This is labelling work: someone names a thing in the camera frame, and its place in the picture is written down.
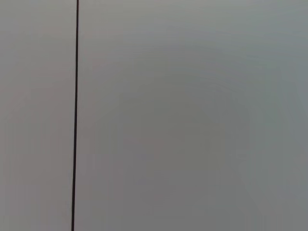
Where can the dark wall panel seam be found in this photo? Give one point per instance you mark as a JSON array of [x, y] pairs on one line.
[[75, 115]]

